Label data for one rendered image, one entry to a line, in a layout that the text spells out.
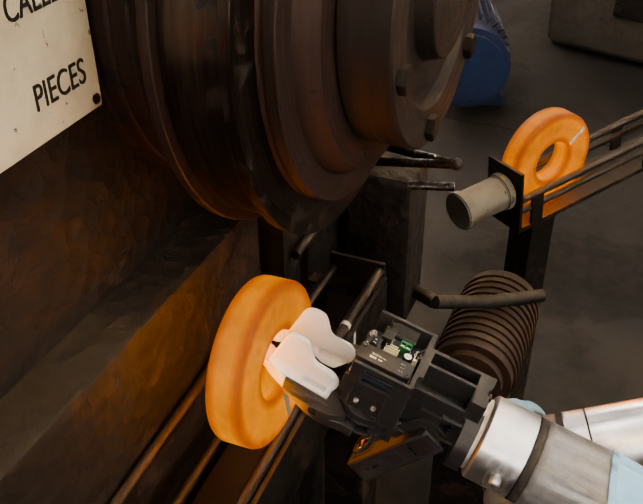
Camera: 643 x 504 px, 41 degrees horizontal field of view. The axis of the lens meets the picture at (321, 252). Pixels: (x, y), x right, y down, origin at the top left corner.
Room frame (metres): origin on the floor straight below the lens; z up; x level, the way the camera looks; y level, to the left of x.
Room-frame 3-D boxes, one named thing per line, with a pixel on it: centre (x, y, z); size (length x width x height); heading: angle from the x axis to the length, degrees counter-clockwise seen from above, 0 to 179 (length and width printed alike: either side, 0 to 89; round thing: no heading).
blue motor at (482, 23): (3.02, -0.52, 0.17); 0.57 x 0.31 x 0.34; 176
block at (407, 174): (1.01, -0.08, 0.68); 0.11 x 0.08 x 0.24; 66
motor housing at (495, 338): (1.04, -0.26, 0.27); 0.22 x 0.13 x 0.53; 156
